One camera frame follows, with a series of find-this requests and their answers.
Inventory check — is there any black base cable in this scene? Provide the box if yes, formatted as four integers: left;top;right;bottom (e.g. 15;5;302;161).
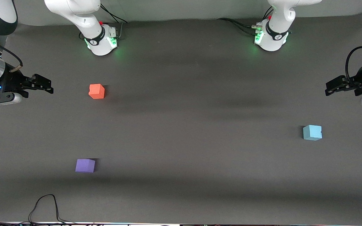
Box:
217;6;274;35
99;3;128;40

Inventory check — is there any purple foam block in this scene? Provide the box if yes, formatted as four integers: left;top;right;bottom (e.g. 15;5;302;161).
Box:
75;159;96;173

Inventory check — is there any orange foam block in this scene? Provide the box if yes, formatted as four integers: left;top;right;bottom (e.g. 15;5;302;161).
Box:
89;84;105;100

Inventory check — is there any light blue foam block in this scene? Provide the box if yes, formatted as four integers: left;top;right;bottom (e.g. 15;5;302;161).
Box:
303;125;322;141

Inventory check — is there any thin black looped cable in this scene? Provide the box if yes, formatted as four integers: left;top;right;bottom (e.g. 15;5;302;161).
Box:
0;194;74;226

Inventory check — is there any black left base cable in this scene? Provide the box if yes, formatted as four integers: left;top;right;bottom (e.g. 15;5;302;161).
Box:
217;6;274;35

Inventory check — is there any black right base cable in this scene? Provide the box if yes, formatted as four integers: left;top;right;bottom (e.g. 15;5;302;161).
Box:
99;3;128;40

